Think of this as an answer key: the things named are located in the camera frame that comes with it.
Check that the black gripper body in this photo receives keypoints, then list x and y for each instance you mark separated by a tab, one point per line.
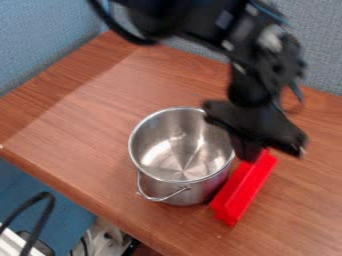
262	122

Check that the red rectangular block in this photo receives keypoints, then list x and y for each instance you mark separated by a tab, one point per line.
239	190

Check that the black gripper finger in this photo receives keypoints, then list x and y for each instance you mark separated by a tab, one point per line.
247	147

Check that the white striped bag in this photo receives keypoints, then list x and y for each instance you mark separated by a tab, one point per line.
12	242

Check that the metal pot with handles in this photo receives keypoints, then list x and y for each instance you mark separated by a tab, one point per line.
182	156

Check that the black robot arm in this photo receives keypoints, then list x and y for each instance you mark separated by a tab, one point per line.
246	30

